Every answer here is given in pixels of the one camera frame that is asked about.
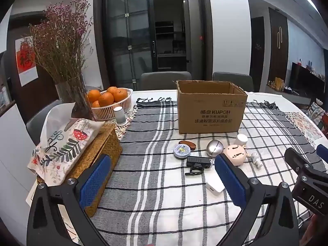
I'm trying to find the small white figurine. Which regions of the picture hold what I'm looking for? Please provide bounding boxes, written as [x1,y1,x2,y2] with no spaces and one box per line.
[250,153,263,169]

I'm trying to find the small white jar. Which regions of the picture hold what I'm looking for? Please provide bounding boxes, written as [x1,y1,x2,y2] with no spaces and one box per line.
[234,133,248,147]

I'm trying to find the pink deer toy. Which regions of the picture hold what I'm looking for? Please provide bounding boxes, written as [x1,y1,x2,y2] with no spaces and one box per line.
[223,144,251,166]

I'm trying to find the white power adapter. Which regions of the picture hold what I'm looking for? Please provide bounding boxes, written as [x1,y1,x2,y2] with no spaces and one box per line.
[206,180,225,196]

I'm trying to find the silver ball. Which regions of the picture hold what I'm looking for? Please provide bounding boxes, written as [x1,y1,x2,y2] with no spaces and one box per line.
[206,139,224,158]

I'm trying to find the black camera device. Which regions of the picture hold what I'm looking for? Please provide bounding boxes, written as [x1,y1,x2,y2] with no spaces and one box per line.
[186,156,212,169]

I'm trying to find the brown oval case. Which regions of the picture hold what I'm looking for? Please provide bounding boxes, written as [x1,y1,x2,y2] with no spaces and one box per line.
[179,140,196,150]

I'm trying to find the round blue tin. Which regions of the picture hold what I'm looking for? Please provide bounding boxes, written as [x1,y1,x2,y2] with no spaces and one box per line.
[173,144,191,160]

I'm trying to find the person's right hand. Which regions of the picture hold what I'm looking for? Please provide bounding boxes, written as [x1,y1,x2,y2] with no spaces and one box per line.
[299,214,327,245]

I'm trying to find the patterned floral mat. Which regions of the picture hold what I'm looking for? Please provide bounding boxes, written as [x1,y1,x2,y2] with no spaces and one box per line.
[285,112,322,148]

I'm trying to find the black television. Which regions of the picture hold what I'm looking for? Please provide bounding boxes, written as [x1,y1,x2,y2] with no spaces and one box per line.
[289,63,325,98]

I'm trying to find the floral fabric cover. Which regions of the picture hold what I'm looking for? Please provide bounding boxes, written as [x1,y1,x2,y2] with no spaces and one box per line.
[27,103,104,187]

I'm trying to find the right grey chair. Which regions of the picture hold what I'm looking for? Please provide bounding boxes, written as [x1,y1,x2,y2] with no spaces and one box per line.
[212,72,254,92]

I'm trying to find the grey chair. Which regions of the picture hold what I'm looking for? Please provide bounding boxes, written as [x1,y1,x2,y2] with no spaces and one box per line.
[140,71,192,91]
[212,72,254,92]

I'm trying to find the woven wicker tissue box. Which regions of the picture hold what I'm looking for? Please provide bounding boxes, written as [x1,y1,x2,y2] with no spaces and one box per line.
[36,123,124,218]

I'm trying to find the black clip earpiece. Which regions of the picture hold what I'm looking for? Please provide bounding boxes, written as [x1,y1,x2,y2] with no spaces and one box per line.
[185,167,204,176]

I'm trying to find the brown cardboard box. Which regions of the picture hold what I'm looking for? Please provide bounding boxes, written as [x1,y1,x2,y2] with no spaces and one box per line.
[176,80,247,134]

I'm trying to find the grey plaid tablecloth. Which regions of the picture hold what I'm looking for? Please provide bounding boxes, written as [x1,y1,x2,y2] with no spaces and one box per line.
[91,100,327,245]

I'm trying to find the white fruit basket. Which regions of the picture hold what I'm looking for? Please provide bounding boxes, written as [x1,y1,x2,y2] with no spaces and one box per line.
[91,88,133,121]

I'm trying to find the glass vase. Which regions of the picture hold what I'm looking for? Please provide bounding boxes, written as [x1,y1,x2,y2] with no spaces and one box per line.
[56,75,94,120]

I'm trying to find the orange fruit left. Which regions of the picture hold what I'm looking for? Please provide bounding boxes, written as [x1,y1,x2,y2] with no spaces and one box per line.
[88,89,101,104]

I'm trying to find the orange fruit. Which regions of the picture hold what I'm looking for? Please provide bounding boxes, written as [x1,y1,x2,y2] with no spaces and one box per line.
[88,89,101,104]
[113,88,128,103]
[98,92,115,107]

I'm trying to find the orange fruit front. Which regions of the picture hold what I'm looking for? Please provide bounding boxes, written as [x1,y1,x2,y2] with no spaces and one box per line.
[98,92,115,107]

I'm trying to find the orange fruit right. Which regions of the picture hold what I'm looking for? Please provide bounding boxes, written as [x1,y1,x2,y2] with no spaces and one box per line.
[113,88,128,103]

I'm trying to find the left grey chair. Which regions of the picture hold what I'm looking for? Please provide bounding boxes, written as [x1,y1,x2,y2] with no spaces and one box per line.
[140,71,192,91]

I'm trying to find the red poster on door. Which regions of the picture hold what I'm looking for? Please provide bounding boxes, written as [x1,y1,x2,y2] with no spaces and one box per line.
[15,38,38,87]

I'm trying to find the grey refrigerator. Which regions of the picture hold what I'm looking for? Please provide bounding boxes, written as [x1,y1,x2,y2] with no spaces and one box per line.
[183,0,203,80]

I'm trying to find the dried purple flowers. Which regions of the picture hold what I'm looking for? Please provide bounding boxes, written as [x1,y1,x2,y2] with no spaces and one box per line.
[20,0,93,84]

